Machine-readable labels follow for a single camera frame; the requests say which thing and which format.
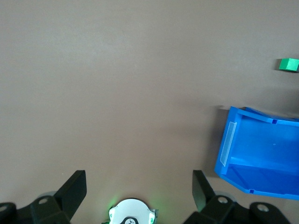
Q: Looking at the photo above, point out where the green cube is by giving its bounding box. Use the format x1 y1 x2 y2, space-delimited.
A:
278 57 299 71

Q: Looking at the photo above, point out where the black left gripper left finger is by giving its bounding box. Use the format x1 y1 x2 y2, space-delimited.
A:
0 170 87 224

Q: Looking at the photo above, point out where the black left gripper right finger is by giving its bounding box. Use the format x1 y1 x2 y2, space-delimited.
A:
184 170 292 224

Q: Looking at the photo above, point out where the blue plastic storage bin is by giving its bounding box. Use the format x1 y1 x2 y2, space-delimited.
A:
214 106 299 201

